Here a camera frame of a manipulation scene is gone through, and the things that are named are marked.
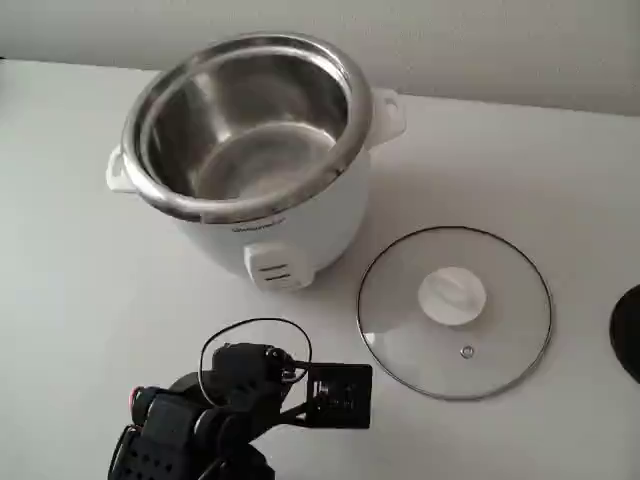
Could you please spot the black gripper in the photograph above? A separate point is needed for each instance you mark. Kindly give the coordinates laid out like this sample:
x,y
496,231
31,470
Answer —
x,y
272,361

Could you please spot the glass lid with white knob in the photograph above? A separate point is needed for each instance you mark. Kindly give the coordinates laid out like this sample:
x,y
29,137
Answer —
x,y
452,299

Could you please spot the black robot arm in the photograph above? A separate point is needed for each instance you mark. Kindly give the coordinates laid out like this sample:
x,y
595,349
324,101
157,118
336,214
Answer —
x,y
170,425

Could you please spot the white rice cooker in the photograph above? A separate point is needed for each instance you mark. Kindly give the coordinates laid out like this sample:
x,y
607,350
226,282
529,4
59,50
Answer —
x,y
320,225

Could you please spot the steel inner pot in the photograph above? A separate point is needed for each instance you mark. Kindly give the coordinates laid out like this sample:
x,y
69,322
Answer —
x,y
260,125

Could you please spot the black round object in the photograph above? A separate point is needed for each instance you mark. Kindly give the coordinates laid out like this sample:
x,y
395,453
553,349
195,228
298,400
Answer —
x,y
627,335

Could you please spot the black square camera module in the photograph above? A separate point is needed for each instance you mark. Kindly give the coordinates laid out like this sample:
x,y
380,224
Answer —
x,y
345,395

